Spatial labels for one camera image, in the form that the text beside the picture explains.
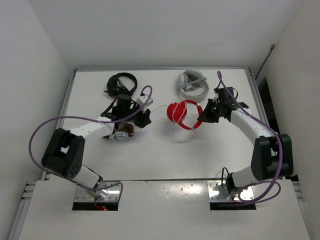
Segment red headphones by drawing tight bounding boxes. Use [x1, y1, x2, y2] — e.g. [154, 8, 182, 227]
[166, 100, 203, 131]

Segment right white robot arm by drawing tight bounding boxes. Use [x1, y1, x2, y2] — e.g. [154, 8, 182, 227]
[198, 87, 294, 193]

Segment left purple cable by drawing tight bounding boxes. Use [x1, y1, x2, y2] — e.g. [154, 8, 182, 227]
[28, 85, 154, 200]

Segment purple cable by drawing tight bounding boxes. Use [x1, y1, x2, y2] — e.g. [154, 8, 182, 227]
[28, 85, 154, 200]
[216, 70, 285, 204]

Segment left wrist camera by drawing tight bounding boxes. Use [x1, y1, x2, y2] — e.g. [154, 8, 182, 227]
[136, 95, 154, 108]

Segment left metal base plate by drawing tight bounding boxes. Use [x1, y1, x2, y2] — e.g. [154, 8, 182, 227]
[74, 181, 122, 203]

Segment black wall cable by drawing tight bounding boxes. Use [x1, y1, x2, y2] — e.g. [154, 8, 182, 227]
[255, 43, 276, 81]

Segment black headphones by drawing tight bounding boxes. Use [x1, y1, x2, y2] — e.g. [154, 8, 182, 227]
[104, 72, 138, 98]

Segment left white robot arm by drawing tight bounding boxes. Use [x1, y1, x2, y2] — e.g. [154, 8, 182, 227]
[41, 93, 153, 192]

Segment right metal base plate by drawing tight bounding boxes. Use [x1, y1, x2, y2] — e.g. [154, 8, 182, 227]
[207, 180, 254, 204]

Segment white headphone cable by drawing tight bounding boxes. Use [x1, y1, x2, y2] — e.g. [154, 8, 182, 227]
[149, 100, 188, 126]

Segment brown silver headphones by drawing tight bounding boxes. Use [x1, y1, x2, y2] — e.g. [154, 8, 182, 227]
[102, 122, 135, 142]

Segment grey white headphones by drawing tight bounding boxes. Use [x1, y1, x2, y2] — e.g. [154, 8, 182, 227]
[176, 69, 210, 103]

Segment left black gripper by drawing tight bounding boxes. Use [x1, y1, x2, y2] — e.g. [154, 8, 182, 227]
[123, 100, 151, 128]

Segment metal base plate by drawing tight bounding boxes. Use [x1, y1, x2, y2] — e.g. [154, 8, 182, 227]
[207, 180, 254, 204]
[74, 181, 122, 203]

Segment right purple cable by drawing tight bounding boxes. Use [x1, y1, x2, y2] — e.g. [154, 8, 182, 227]
[216, 70, 285, 204]

